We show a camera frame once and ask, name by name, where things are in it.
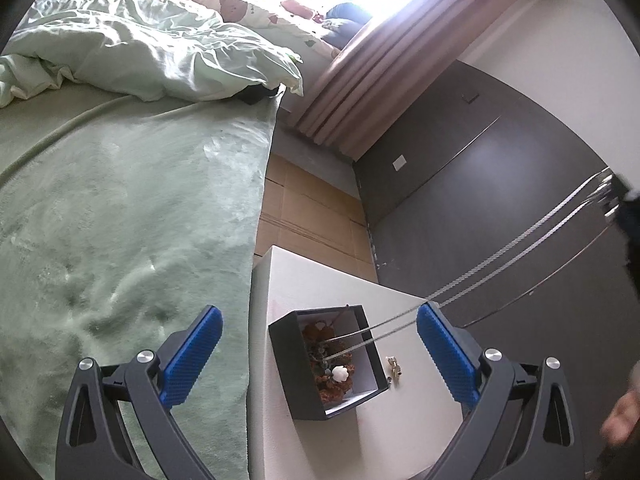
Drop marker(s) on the white side table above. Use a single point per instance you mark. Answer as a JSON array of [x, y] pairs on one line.
[[300, 290]]

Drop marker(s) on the dark brown wardrobe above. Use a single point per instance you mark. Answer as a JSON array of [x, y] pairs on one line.
[[475, 185]]

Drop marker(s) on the pale green duvet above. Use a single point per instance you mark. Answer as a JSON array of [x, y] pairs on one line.
[[150, 35]]

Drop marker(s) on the pink curtain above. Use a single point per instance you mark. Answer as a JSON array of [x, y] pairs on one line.
[[360, 100]]

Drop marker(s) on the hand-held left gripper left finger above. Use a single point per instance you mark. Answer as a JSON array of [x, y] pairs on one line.
[[192, 355]]

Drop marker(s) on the long patterned pillow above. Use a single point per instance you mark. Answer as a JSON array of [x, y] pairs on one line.
[[235, 7]]

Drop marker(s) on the person's right hand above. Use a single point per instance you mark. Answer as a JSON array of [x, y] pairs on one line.
[[620, 417]]

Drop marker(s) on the pink cushion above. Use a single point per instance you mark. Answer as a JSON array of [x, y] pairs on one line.
[[297, 7]]

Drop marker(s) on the flat cardboard sheet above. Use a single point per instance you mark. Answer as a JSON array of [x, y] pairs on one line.
[[300, 210]]

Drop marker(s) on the dark jewelry box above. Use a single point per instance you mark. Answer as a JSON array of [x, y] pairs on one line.
[[295, 375]]

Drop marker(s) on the green bed blanket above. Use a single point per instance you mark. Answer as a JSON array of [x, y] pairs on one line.
[[125, 210]]

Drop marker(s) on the dark cushion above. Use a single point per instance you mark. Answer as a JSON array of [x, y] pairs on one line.
[[347, 16]]

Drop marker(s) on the white wall socket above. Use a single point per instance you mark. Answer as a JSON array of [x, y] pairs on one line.
[[400, 163]]

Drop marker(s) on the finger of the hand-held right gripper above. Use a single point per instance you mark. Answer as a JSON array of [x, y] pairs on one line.
[[627, 205]]

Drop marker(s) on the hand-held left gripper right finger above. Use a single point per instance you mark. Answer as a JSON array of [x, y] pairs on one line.
[[445, 355]]

